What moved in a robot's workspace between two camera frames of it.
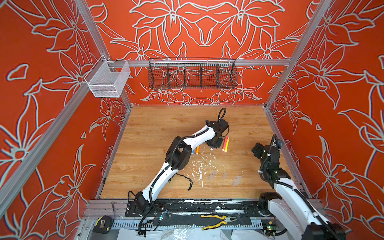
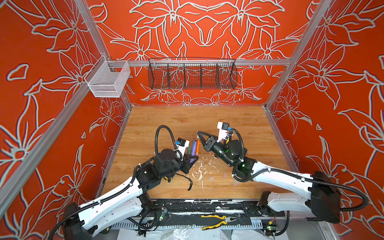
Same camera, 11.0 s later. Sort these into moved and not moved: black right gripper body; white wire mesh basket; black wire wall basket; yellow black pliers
Moved: black right gripper body
Not moved: yellow black pliers; black wire wall basket; white wire mesh basket
